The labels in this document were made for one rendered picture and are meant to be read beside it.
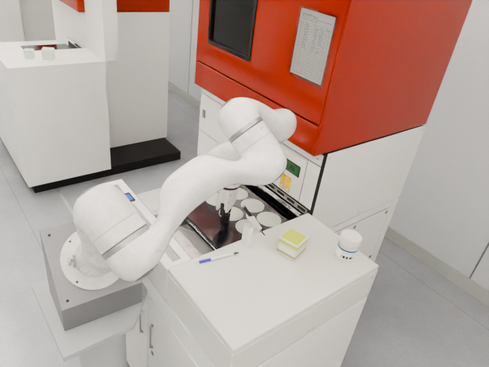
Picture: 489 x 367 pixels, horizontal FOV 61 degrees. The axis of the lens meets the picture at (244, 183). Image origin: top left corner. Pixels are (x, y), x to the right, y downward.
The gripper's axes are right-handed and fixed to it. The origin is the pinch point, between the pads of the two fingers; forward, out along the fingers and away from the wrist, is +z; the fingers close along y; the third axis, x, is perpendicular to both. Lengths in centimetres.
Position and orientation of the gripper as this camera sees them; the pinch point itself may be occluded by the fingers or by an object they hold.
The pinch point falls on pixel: (225, 217)
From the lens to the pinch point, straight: 162.2
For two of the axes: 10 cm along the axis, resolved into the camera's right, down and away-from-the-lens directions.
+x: 9.3, 2.8, -2.5
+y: -3.6, 4.5, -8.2
